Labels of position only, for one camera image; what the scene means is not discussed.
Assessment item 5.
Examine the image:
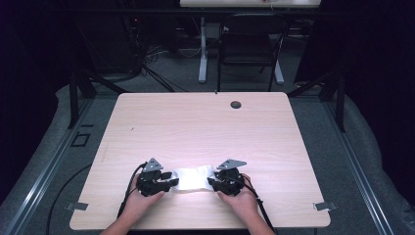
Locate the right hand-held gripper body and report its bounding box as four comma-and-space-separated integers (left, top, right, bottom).
216, 159, 248, 197

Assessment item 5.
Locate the white desk leg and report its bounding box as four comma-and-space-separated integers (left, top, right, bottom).
198, 16, 209, 84
273, 60, 286, 85

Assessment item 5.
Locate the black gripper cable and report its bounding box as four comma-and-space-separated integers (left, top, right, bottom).
116, 162, 147, 219
243, 182, 279, 235

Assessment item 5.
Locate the grey metal table bracket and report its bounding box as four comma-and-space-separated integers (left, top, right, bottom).
64, 202, 89, 212
313, 201, 339, 212

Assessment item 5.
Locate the white desk top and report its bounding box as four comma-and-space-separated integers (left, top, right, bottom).
179, 0, 323, 9

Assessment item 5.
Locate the black folding chair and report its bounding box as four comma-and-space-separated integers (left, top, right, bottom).
216, 13, 292, 93

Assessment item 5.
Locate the bundle of black cables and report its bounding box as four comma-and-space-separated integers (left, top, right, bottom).
121, 14, 189, 93

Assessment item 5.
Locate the black tape square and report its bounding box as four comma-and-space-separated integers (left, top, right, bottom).
69, 131, 92, 148

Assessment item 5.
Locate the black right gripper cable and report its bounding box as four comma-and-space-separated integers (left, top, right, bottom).
243, 182, 279, 235

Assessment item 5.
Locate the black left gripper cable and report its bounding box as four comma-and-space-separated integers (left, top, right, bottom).
116, 162, 147, 219

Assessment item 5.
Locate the black floor cable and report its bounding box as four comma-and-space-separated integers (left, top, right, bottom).
46, 164, 93, 235

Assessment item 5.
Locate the person's right hand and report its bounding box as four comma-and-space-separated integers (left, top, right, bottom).
216, 173, 261, 219

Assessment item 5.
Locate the metal floor rail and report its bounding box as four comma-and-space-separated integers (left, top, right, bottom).
2, 97, 95, 235
322, 101, 396, 235

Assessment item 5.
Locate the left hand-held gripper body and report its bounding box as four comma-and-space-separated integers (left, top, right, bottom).
136, 158, 164, 198

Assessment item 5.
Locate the person's left hand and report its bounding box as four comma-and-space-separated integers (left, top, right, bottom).
124, 174, 165, 220

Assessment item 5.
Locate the black metal stand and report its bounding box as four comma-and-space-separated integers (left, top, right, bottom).
287, 69, 347, 133
67, 69, 130, 130

